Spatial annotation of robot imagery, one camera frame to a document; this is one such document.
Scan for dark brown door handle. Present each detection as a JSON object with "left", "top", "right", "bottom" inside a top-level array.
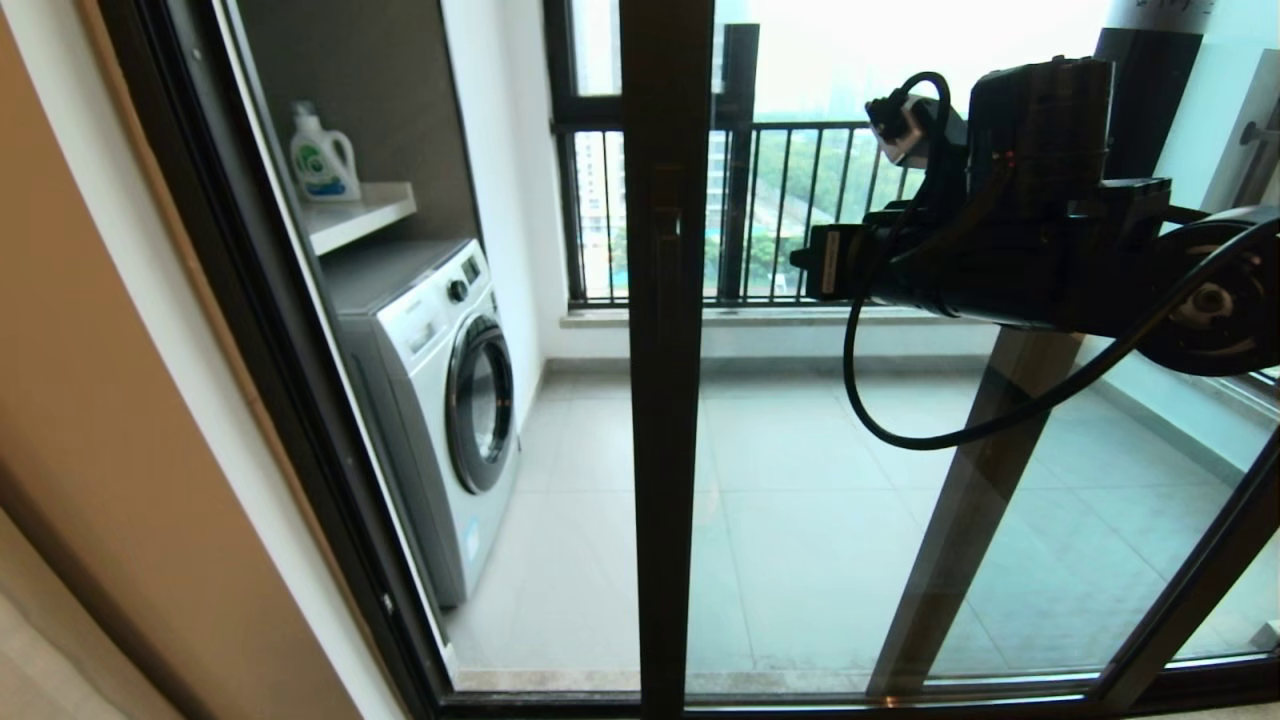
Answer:
[{"left": 648, "top": 170, "right": 685, "bottom": 336}]

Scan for dark brown sliding glass door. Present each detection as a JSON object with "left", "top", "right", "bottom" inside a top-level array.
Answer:
[{"left": 620, "top": 0, "right": 1280, "bottom": 720}]

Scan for dark framed sliding glass door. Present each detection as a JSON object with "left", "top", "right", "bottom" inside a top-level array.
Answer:
[{"left": 95, "top": 0, "right": 1280, "bottom": 720}]

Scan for long stone window sill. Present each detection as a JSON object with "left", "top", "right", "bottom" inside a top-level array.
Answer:
[{"left": 560, "top": 307, "right": 1001, "bottom": 331}]

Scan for dark brown fixed glass door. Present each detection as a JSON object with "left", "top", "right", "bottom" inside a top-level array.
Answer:
[{"left": 868, "top": 0, "right": 1280, "bottom": 701}]

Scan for white front-load washing machine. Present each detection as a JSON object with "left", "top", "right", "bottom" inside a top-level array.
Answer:
[{"left": 320, "top": 237, "right": 521, "bottom": 611}]

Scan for white detergent bottle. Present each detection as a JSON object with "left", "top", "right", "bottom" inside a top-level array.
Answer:
[{"left": 288, "top": 100, "right": 363, "bottom": 204}]

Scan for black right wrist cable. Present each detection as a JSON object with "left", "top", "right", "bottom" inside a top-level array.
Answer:
[{"left": 843, "top": 70, "right": 1280, "bottom": 451}]

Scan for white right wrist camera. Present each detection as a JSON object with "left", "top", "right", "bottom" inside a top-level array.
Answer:
[{"left": 866, "top": 90, "right": 951, "bottom": 169}]

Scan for white wall shelf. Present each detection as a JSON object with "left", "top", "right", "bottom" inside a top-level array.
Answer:
[{"left": 300, "top": 180, "right": 418, "bottom": 257}]

